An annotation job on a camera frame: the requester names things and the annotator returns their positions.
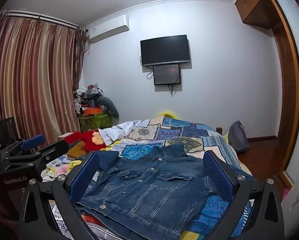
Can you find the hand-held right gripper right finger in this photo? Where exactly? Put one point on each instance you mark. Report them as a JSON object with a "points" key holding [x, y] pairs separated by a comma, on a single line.
{"points": [[218, 177]]}

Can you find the red box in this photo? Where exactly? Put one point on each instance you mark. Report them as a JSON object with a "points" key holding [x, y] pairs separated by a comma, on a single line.
{"points": [[70, 138]]}

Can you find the orange striped cloth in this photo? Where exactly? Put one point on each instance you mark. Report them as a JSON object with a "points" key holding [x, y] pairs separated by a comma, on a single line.
{"points": [[92, 223]]}

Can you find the white curtain rail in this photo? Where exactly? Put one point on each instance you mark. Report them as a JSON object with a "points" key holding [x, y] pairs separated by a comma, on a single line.
{"points": [[44, 18]]}

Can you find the orange box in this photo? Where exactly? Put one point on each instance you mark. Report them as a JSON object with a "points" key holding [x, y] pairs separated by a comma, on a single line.
{"points": [[92, 111]]}

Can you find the striped pink curtain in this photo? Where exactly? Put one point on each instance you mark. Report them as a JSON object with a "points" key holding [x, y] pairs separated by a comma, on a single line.
{"points": [[34, 80]]}

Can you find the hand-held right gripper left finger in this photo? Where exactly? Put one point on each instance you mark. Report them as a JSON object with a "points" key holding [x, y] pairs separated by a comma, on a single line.
{"points": [[89, 170]]}

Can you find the blue denim jacket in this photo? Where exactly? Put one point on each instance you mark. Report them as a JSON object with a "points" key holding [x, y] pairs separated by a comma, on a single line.
{"points": [[144, 187]]}

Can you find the pink plush toy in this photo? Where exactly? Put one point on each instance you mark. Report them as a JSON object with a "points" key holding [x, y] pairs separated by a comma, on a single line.
{"points": [[61, 169]]}

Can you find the red garment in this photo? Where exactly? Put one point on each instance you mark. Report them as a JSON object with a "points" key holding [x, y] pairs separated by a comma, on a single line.
{"points": [[88, 140]]}

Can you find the brown box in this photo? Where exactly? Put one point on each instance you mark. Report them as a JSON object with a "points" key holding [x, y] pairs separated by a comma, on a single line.
{"points": [[77, 151]]}

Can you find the small black monitor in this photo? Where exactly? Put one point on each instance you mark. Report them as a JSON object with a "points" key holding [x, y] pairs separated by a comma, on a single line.
{"points": [[167, 74]]}

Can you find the grey pillow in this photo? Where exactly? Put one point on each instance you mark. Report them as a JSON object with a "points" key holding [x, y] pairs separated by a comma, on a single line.
{"points": [[112, 105]]}

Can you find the wooden overhead cabinet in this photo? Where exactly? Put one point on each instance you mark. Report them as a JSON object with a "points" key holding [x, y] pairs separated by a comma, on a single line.
{"points": [[257, 2]]}

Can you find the pile of printed papers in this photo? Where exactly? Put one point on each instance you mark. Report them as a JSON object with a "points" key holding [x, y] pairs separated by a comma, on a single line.
{"points": [[53, 166]]}

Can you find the yellow cloth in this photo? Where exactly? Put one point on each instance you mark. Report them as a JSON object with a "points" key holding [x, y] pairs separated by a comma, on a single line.
{"points": [[73, 164]]}

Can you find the white shirt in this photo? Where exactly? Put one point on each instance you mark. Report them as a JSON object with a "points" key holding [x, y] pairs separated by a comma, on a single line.
{"points": [[119, 131]]}

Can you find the pile of mixed clothes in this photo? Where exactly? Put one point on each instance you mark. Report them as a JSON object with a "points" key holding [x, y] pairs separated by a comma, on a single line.
{"points": [[85, 96]]}

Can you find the grey backpack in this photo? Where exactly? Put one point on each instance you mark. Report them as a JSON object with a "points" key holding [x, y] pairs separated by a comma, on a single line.
{"points": [[237, 137]]}

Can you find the black wall television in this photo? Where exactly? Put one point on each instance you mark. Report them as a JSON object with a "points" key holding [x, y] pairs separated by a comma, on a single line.
{"points": [[165, 50]]}

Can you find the white air conditioner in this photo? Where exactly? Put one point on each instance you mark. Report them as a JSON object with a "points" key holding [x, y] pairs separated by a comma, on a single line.
{"points": [[108, 28]]}

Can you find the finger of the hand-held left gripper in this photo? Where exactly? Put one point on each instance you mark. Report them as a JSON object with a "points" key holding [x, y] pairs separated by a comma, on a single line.
{"points": [[57, 148], [33, 140]]}

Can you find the patchwork blanket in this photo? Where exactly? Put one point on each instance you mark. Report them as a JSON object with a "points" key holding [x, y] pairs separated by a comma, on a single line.
{"points": [[179, 135]]}

